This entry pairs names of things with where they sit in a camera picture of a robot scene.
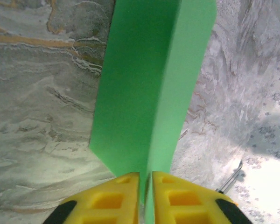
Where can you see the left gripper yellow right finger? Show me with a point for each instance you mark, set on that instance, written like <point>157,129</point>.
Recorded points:
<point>184,200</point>

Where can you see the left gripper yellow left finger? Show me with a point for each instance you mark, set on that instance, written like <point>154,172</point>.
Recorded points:
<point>107,200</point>

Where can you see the green paper sheet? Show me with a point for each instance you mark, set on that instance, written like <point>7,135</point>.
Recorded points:
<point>142,93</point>

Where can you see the aluminium frame bar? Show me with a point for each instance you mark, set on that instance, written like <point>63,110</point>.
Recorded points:
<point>231,176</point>

